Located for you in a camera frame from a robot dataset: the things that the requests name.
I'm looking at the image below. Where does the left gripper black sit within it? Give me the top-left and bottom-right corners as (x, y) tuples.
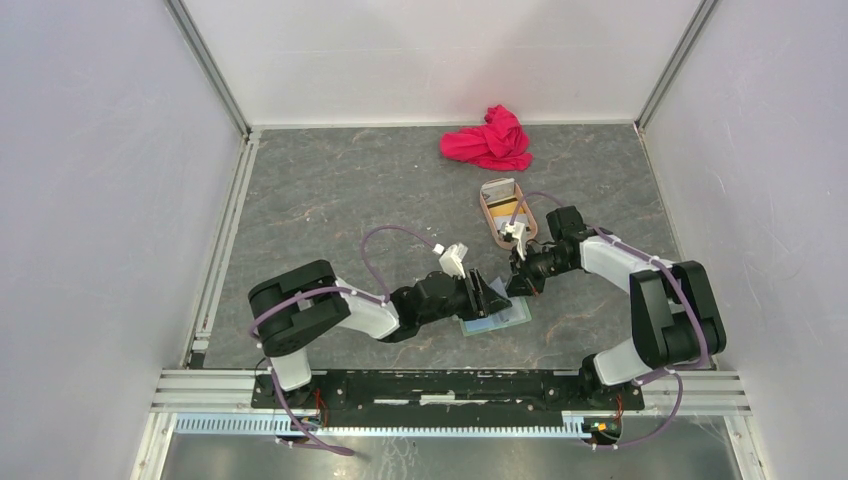
(418, 266), (512, 326)

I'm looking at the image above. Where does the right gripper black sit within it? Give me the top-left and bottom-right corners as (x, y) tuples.
(503, 242), (575, 298)

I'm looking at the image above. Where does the green card holder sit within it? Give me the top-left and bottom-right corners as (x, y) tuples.
(459, 297), (532, 336)

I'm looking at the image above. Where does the yellow credit card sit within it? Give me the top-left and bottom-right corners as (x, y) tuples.
(488, 202), (516, 220)

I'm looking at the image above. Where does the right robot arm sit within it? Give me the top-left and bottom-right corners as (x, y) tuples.
(501, 206), (727, 408)

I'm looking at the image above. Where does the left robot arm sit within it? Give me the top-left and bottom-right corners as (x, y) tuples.
(248, 260), (512, 408)

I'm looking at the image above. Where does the printed card in tray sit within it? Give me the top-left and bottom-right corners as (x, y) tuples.
(480, 178), (515, 205)

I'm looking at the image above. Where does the pink oval tray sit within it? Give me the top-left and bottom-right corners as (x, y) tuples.
(480, 177), (539, 250)

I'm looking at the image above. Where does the red cloth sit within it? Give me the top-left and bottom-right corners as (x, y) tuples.
(439, 105), (534, 171)

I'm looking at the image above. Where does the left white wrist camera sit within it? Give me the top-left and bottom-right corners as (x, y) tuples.
(432, 242), (468, 278)

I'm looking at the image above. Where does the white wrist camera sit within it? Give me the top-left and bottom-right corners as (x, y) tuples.
(432, 242), (468, 278)
(500, 220), (527, 260)

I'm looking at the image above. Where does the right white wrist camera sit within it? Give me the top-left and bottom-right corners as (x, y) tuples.
(500, 220), (527, 260)

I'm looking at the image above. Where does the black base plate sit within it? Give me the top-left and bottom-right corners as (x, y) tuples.
(285, 369), (645, 428)

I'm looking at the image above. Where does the white slotted cable duct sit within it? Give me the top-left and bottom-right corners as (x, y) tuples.
(174, 413), (590, 440)

